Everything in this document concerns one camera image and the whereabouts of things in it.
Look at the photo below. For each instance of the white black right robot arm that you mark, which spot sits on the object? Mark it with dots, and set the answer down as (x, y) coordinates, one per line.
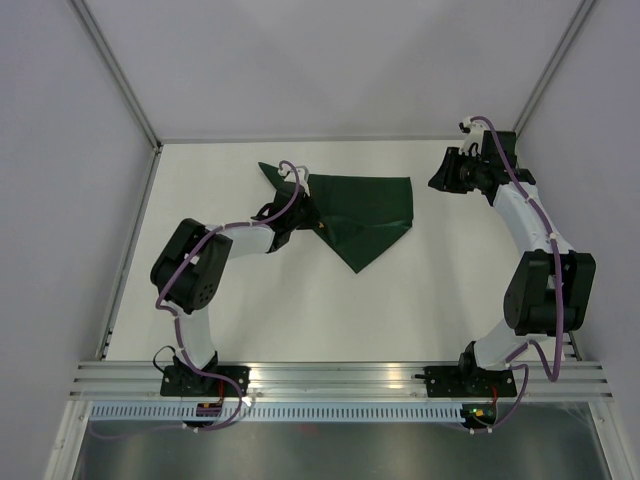
(548, 294)

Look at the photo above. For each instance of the white slotted cable duct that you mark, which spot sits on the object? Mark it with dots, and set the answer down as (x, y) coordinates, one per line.
(282, 412)

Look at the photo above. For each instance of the green cloth napkin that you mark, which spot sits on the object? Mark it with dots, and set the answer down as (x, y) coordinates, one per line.
(360, 218)

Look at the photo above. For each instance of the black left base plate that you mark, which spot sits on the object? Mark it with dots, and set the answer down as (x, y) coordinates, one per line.
(180, 381)

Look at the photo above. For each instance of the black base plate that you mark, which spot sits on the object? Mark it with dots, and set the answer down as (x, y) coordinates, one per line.
(451, 382)
(180, 381)

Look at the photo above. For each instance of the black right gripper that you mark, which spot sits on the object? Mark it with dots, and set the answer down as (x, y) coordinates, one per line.
(445, 178)

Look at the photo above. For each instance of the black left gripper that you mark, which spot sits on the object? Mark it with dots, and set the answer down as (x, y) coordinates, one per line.
(313, 216)

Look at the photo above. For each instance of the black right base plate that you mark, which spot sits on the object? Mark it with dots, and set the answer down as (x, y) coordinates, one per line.
(451, 382)

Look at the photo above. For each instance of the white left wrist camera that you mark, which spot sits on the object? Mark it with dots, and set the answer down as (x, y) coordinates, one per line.
(295, 176)

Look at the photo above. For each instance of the aluminium frame rail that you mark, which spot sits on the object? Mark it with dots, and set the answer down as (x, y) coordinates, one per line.
(350, 381)

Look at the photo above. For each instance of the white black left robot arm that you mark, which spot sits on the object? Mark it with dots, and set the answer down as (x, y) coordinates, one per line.
(188, 272)

